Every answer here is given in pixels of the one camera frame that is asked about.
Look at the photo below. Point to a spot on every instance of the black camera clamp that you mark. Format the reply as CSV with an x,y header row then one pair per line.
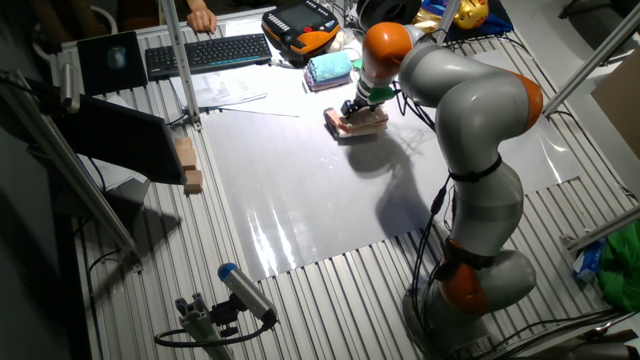
x,y
225,315

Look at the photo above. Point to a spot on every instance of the mauve brown folded cloth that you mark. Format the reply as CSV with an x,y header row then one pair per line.
x,y
327,89

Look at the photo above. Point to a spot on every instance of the black computer monitor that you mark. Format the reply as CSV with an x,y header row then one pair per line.
x,y
125,135

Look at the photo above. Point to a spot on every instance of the wooden block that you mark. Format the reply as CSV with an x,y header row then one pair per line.
x,y
183,143
187,159
194,182

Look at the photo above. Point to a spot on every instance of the purple folded cloth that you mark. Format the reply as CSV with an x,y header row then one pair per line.
x,y
325,82

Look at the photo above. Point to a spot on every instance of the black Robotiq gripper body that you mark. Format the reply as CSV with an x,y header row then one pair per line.
x,y
364,104

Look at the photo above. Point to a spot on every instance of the gold piggy bank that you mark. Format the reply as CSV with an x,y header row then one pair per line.
x,y
472,14

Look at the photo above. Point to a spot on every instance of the black filament spool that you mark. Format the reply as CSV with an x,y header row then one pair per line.
x,y
387,12

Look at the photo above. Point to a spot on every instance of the grey plastic table mat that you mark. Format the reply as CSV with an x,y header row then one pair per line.
x,y
300,190

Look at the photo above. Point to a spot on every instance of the brown cardboard box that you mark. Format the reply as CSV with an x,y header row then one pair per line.
x,y
620,105

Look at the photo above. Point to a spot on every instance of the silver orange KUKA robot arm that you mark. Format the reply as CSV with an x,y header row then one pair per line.
x,y
475,110

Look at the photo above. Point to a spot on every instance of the small printed paper sheet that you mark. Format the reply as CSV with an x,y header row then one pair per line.
x,y
225,90

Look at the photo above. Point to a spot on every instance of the gold foil bag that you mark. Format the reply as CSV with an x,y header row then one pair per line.
x,y
425,17

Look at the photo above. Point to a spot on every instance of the black computer keyboard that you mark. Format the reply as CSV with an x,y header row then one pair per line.
x,y
210,55

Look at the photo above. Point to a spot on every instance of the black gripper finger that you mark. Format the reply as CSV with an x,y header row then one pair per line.
x,y
361,114
346,108

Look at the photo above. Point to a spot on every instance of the silver camera with blue end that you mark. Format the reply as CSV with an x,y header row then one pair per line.
x,y
247,292

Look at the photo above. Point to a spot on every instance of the person's forearm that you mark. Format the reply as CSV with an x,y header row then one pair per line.
x,y
196,4

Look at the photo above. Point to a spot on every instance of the green fabric bag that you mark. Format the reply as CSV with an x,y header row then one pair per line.
x,y
622,270

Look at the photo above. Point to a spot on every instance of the white egg-shaped object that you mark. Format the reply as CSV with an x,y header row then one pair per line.
x,y
339,42

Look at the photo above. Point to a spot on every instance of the person's bare hand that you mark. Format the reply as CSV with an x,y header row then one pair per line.
x,y
202,21

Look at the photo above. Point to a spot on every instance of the black mouse pad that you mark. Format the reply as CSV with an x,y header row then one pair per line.
x,y
100,75

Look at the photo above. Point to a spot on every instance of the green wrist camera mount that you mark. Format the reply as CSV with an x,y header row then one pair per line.
x,y
382,94

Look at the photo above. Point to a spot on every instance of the orange black teach pendant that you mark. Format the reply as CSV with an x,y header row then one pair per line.
x,y
300,25

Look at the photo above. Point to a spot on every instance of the dark blue cloth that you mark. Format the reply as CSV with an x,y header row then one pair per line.
x,y
500,20

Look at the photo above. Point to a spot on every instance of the blue tissue pack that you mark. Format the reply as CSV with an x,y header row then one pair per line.
x,y
589,261

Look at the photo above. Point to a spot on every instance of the large white paper sheet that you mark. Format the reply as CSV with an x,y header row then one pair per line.
x,y
260,100

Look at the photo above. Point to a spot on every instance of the dark grey cloth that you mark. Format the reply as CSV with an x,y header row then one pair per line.
x,y
330,125

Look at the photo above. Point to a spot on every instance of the teal fluffy folded cloth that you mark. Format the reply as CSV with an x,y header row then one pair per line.
x,y
330,66

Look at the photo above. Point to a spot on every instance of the silver depth camera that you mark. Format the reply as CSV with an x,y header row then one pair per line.
x,y
70,87

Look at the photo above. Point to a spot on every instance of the aluminium frame post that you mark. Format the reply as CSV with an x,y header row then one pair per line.
x,y
605,227
447,17
595,60
75,175
202,327
181,65

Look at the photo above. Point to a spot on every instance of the empty glass beaker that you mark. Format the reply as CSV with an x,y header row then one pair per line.
x,y
354,47

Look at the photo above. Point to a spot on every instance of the silver pen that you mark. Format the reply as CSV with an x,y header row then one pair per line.
x,y
285,63

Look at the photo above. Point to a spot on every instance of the pink cream cloth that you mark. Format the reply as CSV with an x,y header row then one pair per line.
x,y
367,125

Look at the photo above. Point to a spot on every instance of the grey computer mouse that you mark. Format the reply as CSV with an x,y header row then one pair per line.
x,y
116,57

